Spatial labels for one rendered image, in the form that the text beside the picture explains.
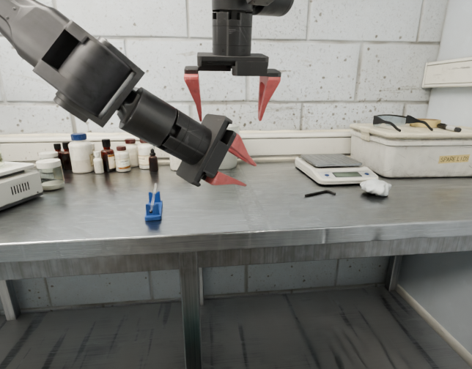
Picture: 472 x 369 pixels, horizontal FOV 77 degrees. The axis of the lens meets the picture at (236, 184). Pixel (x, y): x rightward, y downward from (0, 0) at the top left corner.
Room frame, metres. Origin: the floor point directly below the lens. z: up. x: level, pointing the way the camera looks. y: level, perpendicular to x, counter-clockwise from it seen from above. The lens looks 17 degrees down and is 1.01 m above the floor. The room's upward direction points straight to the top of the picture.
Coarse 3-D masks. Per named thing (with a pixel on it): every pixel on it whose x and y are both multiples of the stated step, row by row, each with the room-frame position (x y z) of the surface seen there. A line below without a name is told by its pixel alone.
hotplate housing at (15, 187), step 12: (0, 180) 0.64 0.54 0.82; (12, 180) 0.67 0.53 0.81; (24, 180) 0.69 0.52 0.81; (36, 180) 0.72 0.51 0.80; (0, 192) 0.63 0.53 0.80; (12, 192) 0.66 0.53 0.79; (24, 192) 0.69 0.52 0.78; (36, 192) 0.72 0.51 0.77; (0, 204) 0.63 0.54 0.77; (12, 204) 0.66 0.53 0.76
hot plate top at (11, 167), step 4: (8, 164) 0.73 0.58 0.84; (12, 164) 0.73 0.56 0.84; (16, 164) 0.73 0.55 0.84; (20, 164) 0.73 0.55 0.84; (24, 164) 0.73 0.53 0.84; (28, 164) 0.73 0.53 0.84; (32, 164) 0.73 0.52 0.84; (0, 168) 0.68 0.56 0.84; (4, 168) 0.68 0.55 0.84; (8, 168) 0.68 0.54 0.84; (12, 168) 0.68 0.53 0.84; (16, 168) 0.69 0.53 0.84; (20, 168) 0.69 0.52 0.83; (24, 168) 0.70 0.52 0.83; (28, 168) 0.71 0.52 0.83; (0, 172) 0.65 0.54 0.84; (4, 172) 0.66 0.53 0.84; (8, 172) 0.66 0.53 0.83; (12, 172) 0.67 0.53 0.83
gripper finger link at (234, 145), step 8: (224, 136) 0.42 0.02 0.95; (232, 136) 0.40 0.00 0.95; (216, 144) 0.39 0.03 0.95; (224, 144) 0.40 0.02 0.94; (232, 144) 0.40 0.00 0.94; (240, 144) 0.41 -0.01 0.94; (216, 152) 0.39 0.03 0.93; (224, 152) 0.39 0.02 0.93; (232, 152) 0.45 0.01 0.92; (240, 152) 0.42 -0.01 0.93; (208, 160) 0.38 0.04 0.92; (216, 160) 0.39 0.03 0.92; (248, 160) 0.43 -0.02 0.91; (208, 168) 0.38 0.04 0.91; (216, 168) 0.39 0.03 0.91
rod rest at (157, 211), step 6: (150, 192) 0.66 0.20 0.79; (150, 198) 0.66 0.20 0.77; (156, 198) 0.66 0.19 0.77; (150, 204) 0.65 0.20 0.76; (156, 204) 0.59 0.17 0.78; (162, 204) 0.66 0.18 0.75; (156, 210) 0.58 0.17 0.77; (144, 216) 0.58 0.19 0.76; (150, 216) 0.58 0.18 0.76; (156, 216) 0.58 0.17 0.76
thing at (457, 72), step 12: (444, 60) 1.20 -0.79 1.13; (456, 60) 1.14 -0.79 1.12; (468, 60) 1.14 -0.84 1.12; (432, 72) 1.24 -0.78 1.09; (444, 72) 1.18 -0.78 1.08; (456, 72) 1.13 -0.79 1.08; (468, 72) 1.08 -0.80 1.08; (432, 84) 1.23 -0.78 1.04; (444, 84) 1.17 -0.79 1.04; (456, 84) 1.12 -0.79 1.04; (468, 84) 1.07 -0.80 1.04
